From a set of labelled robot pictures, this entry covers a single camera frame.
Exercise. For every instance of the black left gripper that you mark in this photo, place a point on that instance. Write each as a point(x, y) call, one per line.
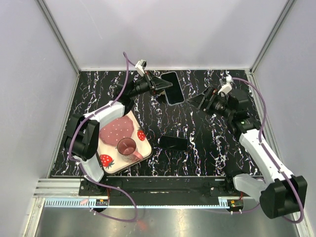
point(155, 83)

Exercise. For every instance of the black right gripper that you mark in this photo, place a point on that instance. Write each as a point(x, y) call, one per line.
point(211, 95)

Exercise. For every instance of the phone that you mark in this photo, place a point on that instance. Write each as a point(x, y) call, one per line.
point(174, 94)

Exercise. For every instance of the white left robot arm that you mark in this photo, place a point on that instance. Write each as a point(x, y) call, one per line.
point(82, 131)

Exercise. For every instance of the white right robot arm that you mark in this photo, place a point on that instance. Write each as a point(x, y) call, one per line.
point(281, 192)

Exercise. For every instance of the black smartphone on table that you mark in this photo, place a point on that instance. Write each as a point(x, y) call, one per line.
point(173, 143)

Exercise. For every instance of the pink dotted plate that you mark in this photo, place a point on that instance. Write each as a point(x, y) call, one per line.
point(116, 130)

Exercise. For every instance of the white strawberry tray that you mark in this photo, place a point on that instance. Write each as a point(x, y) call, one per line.
point(110, 159)

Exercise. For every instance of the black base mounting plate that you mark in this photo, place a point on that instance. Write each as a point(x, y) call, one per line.
point(214, 186)

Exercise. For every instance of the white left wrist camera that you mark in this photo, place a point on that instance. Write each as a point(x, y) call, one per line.
point(140, 67)

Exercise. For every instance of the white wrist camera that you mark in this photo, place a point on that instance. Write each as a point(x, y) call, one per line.
point(140, 67)
point(227, 86)

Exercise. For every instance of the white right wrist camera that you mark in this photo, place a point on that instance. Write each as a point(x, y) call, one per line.
point(227, 86)

